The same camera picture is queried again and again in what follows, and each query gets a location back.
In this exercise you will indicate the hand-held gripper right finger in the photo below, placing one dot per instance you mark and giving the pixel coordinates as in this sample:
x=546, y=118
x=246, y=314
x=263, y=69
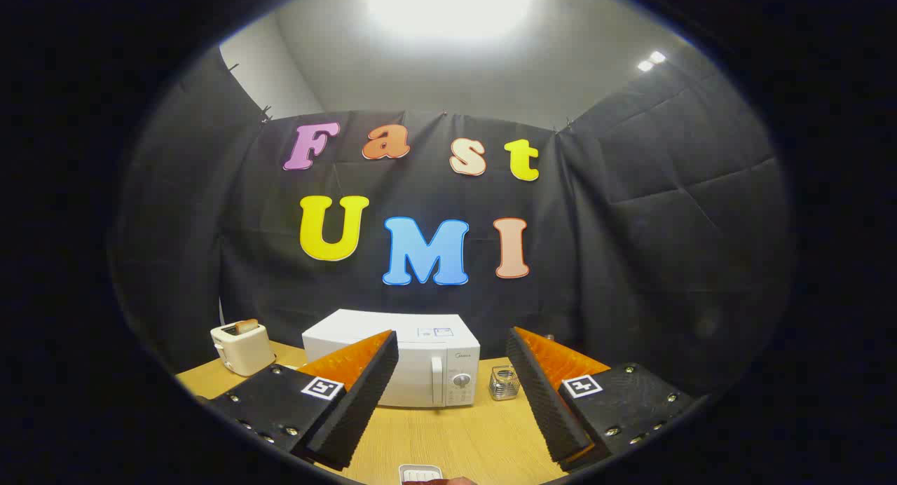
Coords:
x=543, y=401

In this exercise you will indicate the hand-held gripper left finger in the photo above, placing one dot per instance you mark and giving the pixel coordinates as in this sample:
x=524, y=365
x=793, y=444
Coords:
x=364, y=401

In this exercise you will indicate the white toaster oven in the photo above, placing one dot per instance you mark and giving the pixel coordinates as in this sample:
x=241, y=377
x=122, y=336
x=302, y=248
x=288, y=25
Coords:
x=420, y=373

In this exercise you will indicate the cream toaster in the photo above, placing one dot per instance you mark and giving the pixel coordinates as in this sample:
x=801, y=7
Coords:
x=245, y=352

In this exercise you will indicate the small white ribbed dish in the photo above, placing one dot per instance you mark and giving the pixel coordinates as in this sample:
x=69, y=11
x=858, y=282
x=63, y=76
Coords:
x=419, y=473

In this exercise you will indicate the toast bread slice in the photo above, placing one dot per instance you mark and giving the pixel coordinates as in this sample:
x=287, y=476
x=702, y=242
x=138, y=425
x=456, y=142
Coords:
x=247, y=326

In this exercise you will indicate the small ceiling spotlight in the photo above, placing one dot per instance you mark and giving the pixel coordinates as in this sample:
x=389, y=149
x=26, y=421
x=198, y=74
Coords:
x=657, y=57
x=645, y=66

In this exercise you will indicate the large ceiling lamp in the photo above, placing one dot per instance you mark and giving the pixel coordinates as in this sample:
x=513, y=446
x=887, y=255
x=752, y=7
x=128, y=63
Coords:
x=448, y=5

